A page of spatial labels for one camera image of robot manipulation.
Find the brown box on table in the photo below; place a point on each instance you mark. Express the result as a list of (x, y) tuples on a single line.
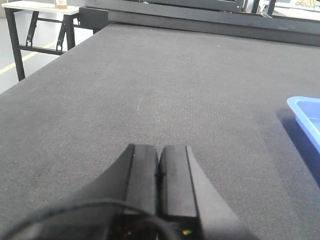
[(60, 4)]

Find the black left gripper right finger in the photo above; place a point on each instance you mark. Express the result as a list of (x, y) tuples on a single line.
[(189, 200)]

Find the black metal frame rack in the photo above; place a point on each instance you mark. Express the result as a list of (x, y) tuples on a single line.
[(201, 17)]

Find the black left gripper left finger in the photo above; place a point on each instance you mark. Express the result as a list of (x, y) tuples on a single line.
[(121, 196)]

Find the blue plastic tray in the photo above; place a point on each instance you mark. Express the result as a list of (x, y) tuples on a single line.
[(307, 115)]

